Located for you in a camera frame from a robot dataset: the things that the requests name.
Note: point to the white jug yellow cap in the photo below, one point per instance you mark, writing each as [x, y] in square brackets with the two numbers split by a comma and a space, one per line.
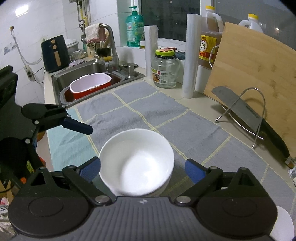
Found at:
[252, 23]

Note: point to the glass jar green lid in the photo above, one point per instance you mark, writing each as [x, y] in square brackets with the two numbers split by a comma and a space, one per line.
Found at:
[165, 68]

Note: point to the black air fryer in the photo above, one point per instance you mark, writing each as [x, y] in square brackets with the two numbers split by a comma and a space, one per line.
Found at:
[55, 54]

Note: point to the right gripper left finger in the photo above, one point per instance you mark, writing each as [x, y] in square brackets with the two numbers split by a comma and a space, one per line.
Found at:
[81, 178]

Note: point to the white power strip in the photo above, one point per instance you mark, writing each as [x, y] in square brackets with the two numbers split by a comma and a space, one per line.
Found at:
[29, 73]

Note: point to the oval white deep plate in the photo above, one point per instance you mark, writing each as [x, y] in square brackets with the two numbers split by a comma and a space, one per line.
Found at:
[283, 228]

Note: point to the green dish soap bottle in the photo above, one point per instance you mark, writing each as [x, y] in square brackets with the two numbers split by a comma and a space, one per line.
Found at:
[134, 28]

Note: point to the sink soap dispenser pump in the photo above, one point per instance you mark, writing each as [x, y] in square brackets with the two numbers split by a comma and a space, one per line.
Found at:
[129, 68]

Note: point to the steel sink faucet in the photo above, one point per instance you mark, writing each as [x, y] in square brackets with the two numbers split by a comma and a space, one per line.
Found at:
[106, 50]

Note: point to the short white plastic-bag roll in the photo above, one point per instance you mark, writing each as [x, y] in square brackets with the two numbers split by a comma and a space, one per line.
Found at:
[151, 44]

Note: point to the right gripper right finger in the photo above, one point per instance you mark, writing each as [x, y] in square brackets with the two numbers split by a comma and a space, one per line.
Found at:
[205, 180]

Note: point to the pink dish cloth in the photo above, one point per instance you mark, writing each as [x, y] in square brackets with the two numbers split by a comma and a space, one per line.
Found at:
[95, 33]

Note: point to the kitchen cleaver black handle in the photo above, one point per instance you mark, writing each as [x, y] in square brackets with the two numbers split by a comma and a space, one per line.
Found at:
[274, 137]

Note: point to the white bowl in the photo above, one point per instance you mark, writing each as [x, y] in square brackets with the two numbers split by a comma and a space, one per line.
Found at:
[136, 162]

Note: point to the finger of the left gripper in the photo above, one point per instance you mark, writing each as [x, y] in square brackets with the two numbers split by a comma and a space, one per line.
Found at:
[57, 115]

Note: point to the grey and blue checked mat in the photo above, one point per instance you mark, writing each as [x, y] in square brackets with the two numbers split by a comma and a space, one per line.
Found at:
[140, 105]

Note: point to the brown oil jug yellow cap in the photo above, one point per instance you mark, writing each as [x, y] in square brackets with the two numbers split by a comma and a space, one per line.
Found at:
[211, 33]

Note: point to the tall white plastic-wrap roll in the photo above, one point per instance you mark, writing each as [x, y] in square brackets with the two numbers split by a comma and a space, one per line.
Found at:
[193, 40]

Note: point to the bamboo cutting board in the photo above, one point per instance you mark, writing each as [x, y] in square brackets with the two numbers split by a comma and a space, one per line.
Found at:
[247, 58]

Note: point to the stainless steel sink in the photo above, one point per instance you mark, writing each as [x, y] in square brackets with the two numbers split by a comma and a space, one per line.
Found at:
[62, 80]

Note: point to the red and white basin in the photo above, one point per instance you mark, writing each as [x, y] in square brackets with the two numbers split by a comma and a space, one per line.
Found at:
[89, 84]

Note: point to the metal wire board rack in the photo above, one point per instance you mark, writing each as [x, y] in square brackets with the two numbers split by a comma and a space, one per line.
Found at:
[237, 105]

